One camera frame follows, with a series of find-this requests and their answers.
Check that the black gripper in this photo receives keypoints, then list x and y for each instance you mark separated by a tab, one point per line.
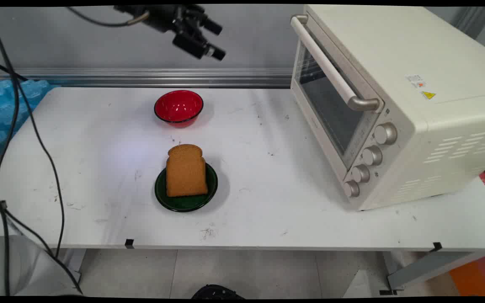
158	17

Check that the red bowl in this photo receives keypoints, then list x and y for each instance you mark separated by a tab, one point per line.
178	107

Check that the brown bread slice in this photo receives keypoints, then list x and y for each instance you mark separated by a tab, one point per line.
186	172

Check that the dark green plate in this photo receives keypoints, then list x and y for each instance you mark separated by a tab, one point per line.
185	204

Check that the silver oven knob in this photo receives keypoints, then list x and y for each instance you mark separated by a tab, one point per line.
385	134
372	155
351	188
361	174

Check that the white label sticker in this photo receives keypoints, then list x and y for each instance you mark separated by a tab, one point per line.
416	81

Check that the black tape piece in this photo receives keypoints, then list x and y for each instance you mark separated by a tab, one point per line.
437	247
129	243

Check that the yellow warning sticker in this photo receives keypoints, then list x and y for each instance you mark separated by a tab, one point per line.
429	95

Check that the cream toaster oven body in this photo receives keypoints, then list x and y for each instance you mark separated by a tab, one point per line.
436	139

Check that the black round floor object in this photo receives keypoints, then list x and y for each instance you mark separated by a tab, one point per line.
217	291

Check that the white table leg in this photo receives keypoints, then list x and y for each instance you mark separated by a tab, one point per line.
74	263

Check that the grey table strut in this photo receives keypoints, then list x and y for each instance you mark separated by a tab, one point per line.
427	269

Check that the orange box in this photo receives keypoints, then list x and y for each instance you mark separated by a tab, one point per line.
474	277

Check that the aluminium rail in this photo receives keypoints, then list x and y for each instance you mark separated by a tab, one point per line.
162	78

